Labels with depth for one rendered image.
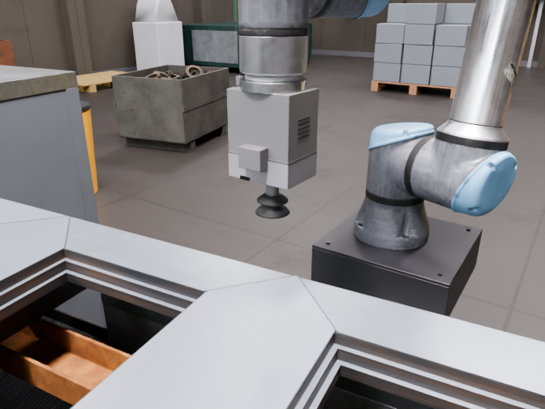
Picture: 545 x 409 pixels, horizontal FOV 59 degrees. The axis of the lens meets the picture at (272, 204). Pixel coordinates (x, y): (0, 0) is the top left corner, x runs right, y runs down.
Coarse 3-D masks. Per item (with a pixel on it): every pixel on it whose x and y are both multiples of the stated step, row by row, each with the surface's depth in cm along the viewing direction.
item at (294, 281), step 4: (292, 276) 66; (296, 276) 66; (268, 280) 65; (272, 280) 65; (276, 280) 65; (280, 280) 65; (284, 280) 65; (288, 280) 65; (292, 280) 65; (296, 280) 65; (300, 280) 65; (284, 284) 64; (288, 284) 64; (292, 284) 64; (296, 284) 64; (300, 284) 64; (296, 288) 63; (300, 288) 63; (304, 288) 63
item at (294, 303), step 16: (224, 288) 63; (240, 288) 63; (256, 288) 63; (272, 288) 63; (288, 288) 63; (256, 304) 60; (272, 304) 60; (288, 304) 60; (304, 304) 60; (304, 320) 57; (320, 320) 57
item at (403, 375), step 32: (64, 256) 74; (0, 288) 65; (32, 288) 69; (96, 288) 71; (128, 288) 69; (160, 288) 66; (192, 288) 64; (0, 320) 65; (352, 352) 54; (384, 352) 53; (320, 384) 51; (384, 384) 53; (416, 384) 52; (448, 384) 50; (480, 384) 49
